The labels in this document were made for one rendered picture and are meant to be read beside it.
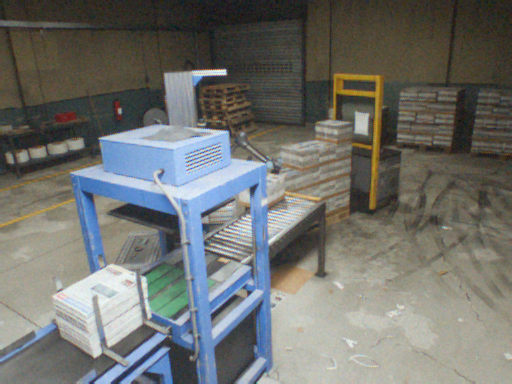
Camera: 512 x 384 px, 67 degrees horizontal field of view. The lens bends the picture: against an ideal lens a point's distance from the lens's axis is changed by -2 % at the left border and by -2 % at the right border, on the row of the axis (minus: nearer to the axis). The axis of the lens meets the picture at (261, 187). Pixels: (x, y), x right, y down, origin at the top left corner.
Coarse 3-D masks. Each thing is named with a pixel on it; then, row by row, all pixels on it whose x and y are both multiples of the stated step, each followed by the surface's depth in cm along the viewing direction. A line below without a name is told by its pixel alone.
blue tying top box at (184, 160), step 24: (120, 144) 213; (144, 144) 202; (168, 144) 199; (192, 144) 202; (216, 144) 219; (120, 168) 219; (144, 168) 208; (168, 168) 197; (192, 168) 206; (216, 168) 221
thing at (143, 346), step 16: (48, 336) 204; (128, 336) 203; (144, 336) 203; (160, 336) 203; (16, 352) 194; (32, 352) 193; (48, 352) 193; (64, 352) 193; (80, 352) 193; (128, 352) 193; (144, 352) 192; (160, 352) 204; (0, 368) 184; (16, 368) 184; (32, 368) 183; (48, 368) 183; (64, 368) 183; (80, 368) 183; (96, 368) 182; (112, 368) 184; (128, 368) 191; (144, 368) 194
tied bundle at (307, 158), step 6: (282, 150) 475; (288, 150) 466; (312, 150) 458; (318, 150) 464; (282, 156) 478; (288, 156) 469; (294, 156) 460; (300, 156) 451; (306, 156) 454; (312, 156) 460; (318, 156) 467; (288, 162) 471; (294, 162) 463; (300, 162) 454; (306, 162) 456; (312, 162) 462; (318, 162) 469
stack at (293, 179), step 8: (272, 168) 473; (288, 168) 471; (312, 168) 467; (320, 168) 474; (328, 168) 483; (288, 176) 443; (296, 176) 451; (304, 176) 460; (312, 176) 469; (320, 176) 477; (328, 176) 486; (288, 184) 447; (296, 184) 455; (304, 184) 463; (320, 184) 481; (328, 184) 490; (296, 192) 458; (304, 192) 466; (312, 192) 474; (320, 192) 485; (328, 192) 493; (312, 200) 479; (328, 200) 497; (248, 208) 458; (328, 208) 501; (328, 216) 508; (312, 224) 489; (328, 224) 509; (304, 232) 484
